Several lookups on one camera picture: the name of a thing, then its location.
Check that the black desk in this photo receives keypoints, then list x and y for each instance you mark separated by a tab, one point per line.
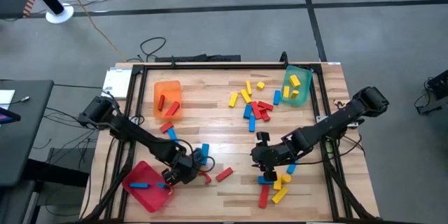
24	140

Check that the yellow cylinder block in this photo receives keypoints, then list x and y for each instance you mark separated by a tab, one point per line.
287	178

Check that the red translucent plastic bin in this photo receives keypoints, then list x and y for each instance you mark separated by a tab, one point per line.
143	199

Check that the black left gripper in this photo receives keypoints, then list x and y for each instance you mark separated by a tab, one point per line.
185	171

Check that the teal translucent plastic bin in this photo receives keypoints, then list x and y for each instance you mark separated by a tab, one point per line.
302	73

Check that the thin yellow block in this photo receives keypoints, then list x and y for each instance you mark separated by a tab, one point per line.
248	87

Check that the orange translucent plastic bin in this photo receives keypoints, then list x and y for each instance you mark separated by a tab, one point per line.
171	89

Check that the dark tablet screen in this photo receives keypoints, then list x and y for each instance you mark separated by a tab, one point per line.
8	116

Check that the yellow cube block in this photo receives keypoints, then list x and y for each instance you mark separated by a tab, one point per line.
260	85

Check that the black power strip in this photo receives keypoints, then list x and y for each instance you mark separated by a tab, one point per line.
196	58

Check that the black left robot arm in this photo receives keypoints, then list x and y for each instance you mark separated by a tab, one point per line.
140	136

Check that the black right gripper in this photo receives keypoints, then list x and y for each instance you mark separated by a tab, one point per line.
273	155

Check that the red wooden block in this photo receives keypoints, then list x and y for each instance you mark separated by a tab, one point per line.
264	196
172	108
224	174
266	105
256	110
161	102
166	127

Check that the white paper box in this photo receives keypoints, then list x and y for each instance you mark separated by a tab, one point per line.
116	84

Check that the white sheet on desk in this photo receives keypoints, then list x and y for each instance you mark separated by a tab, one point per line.
7	98

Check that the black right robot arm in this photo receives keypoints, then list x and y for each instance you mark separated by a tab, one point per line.
332	122

